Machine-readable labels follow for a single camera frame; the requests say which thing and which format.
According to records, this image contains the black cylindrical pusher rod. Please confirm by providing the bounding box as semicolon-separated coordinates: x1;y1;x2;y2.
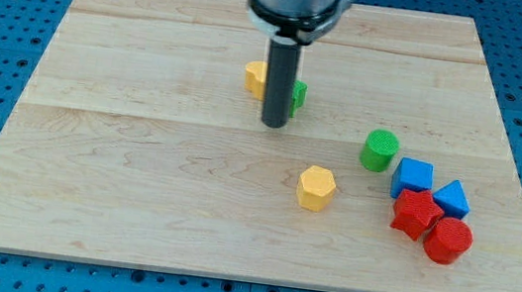
261;41;301;129

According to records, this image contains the green star block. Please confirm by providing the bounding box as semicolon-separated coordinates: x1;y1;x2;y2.
289;79;308;118

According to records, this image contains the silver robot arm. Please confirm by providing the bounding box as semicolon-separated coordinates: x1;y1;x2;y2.
247;0;355;129

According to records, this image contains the red star block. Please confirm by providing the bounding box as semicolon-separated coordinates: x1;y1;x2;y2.
390;189;445;241

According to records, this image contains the yellow heart block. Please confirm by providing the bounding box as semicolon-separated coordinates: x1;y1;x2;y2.
245;60;267;101

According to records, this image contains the green cylinder block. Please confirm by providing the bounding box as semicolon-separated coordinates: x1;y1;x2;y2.
360;129;400;172

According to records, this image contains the yellow hexagon block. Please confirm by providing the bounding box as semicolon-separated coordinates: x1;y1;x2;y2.
296;165;337;212

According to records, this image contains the wooden board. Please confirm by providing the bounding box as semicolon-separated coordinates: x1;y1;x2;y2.
0;0;522;292

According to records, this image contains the blue cube block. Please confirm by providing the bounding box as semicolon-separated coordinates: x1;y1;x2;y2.
390;156;435;198

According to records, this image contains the blue triangle block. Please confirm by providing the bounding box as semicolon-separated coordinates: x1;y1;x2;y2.
433;180;470;220

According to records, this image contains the red cylinder block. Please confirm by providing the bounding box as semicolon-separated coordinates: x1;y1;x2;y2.
423;217;473;265

